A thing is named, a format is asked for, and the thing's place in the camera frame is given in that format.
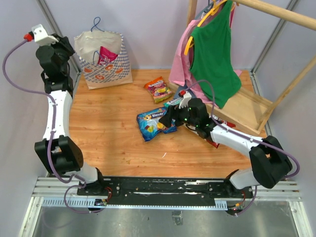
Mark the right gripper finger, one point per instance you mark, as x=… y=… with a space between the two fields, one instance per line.
x=174 y=109
x=168 y=120

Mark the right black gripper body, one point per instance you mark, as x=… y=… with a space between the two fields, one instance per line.
x=182 y=117

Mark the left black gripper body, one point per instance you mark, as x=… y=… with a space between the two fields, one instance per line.
x=62 y=48

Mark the blue Slendy candy bag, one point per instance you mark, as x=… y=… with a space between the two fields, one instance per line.
x=150 y=126

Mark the blue checkered paper bag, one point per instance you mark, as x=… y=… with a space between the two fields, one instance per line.
x=87 y=45

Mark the pink shirt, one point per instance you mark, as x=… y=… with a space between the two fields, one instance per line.
x=180 y=70

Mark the red chips bag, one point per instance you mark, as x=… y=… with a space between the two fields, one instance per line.
x=214 y=144

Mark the green tank top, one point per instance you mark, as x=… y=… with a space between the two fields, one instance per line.
x=211 y=65

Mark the yellow hanger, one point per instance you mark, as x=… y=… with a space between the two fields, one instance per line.
x=211 y=12

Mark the teal snack packet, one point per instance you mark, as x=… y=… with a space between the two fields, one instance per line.
x=173 y=102

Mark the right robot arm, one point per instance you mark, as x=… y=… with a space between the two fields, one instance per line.
x=269 y=162

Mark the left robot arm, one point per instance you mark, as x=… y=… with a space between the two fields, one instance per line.
x=57 y=151

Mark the blue crumpled cloth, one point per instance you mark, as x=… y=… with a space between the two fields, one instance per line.
x=183 y=88

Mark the pink snack packet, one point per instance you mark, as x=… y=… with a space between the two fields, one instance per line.
x=105 y=56

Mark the wooden clothes rack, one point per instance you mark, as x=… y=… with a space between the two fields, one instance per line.
x=247 y=110

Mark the grey hanger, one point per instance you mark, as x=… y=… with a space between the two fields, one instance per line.
x=199 y=16

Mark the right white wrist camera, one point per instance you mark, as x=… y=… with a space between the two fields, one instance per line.
x=185 y=98

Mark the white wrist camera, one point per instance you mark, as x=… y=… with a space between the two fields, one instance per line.
x=40 y=36
x=185 y=98

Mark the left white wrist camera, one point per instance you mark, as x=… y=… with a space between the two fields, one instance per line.
x=40 y=36

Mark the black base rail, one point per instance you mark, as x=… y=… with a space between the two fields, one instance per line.
x=167 y=193

